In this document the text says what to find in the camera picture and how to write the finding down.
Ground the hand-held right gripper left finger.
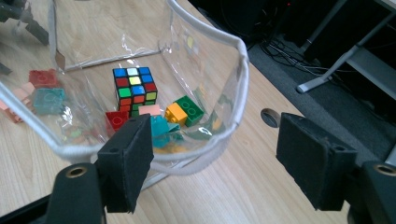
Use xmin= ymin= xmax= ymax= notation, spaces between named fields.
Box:
xmin=97 ymin=114 xmax=154 ymax=214

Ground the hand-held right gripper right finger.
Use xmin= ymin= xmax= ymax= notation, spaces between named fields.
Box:
xmin=276 ymin=112 xmax=359 ymax=210

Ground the long pink building block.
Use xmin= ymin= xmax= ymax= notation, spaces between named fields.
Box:
xmin=0 ymin=82 xmax=35 ymax=124

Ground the red building block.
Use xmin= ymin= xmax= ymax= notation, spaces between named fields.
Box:
xmin=28 ymin=68 xmax=60 ymax=89
xmin=105 ymin=110 xmax=130 ymax=138

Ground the teal building block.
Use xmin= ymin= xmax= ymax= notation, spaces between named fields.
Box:
xmin=32 ymin=88 xmax=66 ymax=115
xmin=152 ymin=122 xmax=185 ymax=148
xmin=150 ymin=115 xmax=171 ymax=138

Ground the small pink building block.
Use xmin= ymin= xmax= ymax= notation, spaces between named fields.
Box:
xmin=138 ymin=105 xmax=162 ymax=117

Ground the orange building block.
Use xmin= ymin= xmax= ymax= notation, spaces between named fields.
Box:
xmin=163 ymin=102 xmax=189 ymax=127

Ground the multicoloured puzzle cube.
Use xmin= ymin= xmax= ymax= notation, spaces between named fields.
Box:
xmin=112 ymin=66 xmax=159 ymax=118

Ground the green building block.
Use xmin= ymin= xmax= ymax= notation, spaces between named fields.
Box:
xmin=173 ymin=94 xmax=205 ymax=128

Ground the white metal desk frame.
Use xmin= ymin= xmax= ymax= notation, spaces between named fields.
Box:
xmin=295 ymin=0 xmax=396 ymax=101

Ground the bundle of floor cables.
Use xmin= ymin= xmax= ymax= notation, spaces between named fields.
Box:
xmin=261 ymin=34 xmax=331 ymax=77

